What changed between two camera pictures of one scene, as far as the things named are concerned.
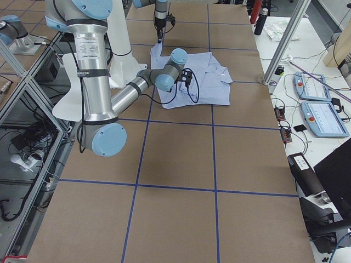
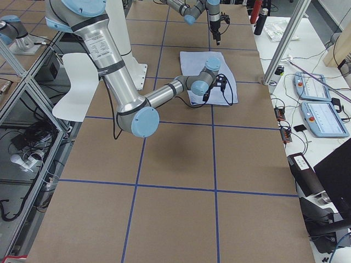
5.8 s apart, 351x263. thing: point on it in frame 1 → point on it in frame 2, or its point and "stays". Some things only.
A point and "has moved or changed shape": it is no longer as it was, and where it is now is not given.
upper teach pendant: [311, 86] stays
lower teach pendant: [323, 120] stays
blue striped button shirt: [201, 80] has moved or changed shape
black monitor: [334, 173] stays
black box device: [304, 174] stays
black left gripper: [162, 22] → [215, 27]
